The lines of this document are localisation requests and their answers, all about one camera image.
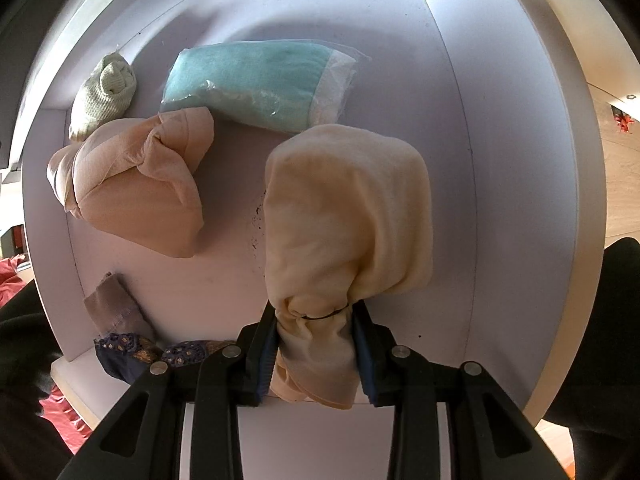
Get dark cloth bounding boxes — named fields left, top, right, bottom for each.
left=0, top=280, right=76, bottom=480
left=540, top=237, right=640, bottom=480

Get teal towel in plastic bag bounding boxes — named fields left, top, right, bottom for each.
left=160, top=42, right=373, bottom=135

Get red cloth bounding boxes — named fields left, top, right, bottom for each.
left=0, top=255, right=96, bottom=453

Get taupe cloth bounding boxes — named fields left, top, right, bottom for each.
left=82, top=271, right=157, bottom=346

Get beige pink garment bundle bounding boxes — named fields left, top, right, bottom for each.
left=46, top=107, right=216, bottom=259

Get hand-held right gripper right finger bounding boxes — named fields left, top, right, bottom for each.
left=350, top=300, right=571, bottom=480

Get pale green knitted cloth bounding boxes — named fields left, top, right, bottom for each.
left=68, top=51, right=137, bottom=142

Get cream cloth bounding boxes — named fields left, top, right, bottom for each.
left=263, top=123, right=434, bottom=407

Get navy blue garment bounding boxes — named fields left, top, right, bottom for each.
left=94, top=332, right=238, bottom=386

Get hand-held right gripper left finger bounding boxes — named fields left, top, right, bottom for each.
left=57, top=302, right=281, bottom=480

